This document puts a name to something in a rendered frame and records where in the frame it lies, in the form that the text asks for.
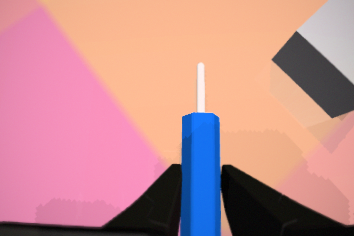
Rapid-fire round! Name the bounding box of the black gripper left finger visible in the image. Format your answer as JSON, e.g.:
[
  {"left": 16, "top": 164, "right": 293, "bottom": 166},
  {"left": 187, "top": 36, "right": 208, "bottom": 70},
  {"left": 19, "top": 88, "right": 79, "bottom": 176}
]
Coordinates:
[{"left": 0, "top": 164, "right": 182, "bottom": 236}]

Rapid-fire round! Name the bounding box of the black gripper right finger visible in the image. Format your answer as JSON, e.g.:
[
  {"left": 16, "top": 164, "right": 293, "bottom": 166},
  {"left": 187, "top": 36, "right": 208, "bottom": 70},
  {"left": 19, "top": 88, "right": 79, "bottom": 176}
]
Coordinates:
[{"left": 220, "top": 164, "right": 354, "bottom": 236}]

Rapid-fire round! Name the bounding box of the blue stylus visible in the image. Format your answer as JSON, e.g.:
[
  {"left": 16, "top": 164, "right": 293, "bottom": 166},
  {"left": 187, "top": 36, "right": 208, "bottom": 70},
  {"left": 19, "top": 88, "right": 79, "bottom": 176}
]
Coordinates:
[{"left": 180, "top": 62, "right": 221, "bottom": 236}]

